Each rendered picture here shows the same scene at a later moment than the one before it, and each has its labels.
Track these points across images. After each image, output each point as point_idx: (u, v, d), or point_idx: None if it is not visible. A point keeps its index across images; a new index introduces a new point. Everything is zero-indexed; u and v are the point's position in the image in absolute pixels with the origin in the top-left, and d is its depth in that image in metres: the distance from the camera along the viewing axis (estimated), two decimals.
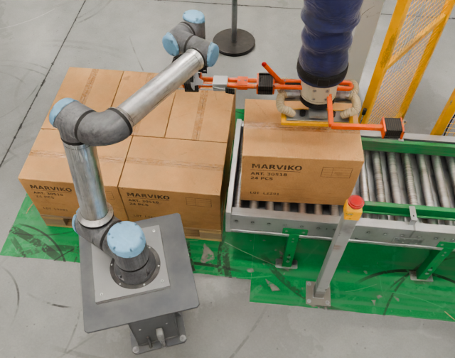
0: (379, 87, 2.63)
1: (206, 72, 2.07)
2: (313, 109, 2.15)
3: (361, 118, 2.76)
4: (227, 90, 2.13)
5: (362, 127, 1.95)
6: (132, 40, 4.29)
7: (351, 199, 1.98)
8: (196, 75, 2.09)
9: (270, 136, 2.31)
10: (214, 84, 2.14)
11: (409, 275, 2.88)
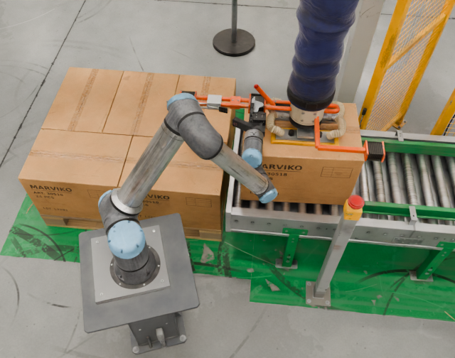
0: (379, 87, 2.63)
1: None
2: (301, 130, 2.27)
3: (361, 118, 2.76)
4: (220, 109, 2.25)
5: (347, 150, 2.08)
6: (132, 40, 4.29)
7: (351, 199, 1.98)
8: None
9: (270, 136, 2.31)
10: (208, 103, 2.26)
11: (409, 275, 2.88)
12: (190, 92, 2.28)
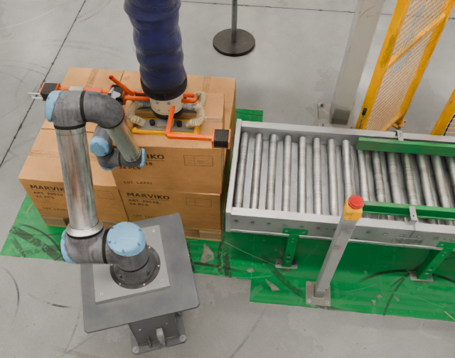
0: (379, 87, 2.63)
1: None
2: (161, 119, 2.32)
3: (361, 118, 2.76)
4: None
5: (195, 138, 2.14)
6: (132, 40, 4.29)
7: (351, 199, 1.98)
8: None
9: None
10: None
11: (409, 275, 2.88)
12: (52, 84, 2.33)
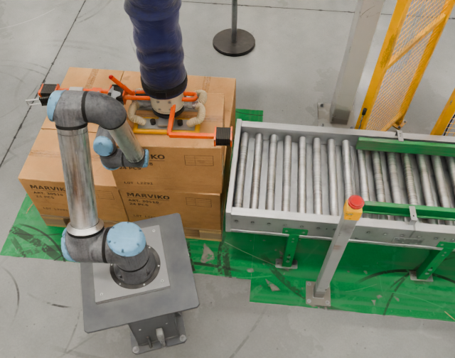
0: (379, 87, 2.63)
1: None
2: (162, 118, 2.32)
3: (361, 118, 2.76)
4: None
5: (196, 136, 2.13)
6: (132, 40, 4.29)
7: (351, 199, 1.98)
8: None
9: (134, 126, 2.36)
10: None
11: (409, 275, 2.88)
12: (52, 85, 2.31)
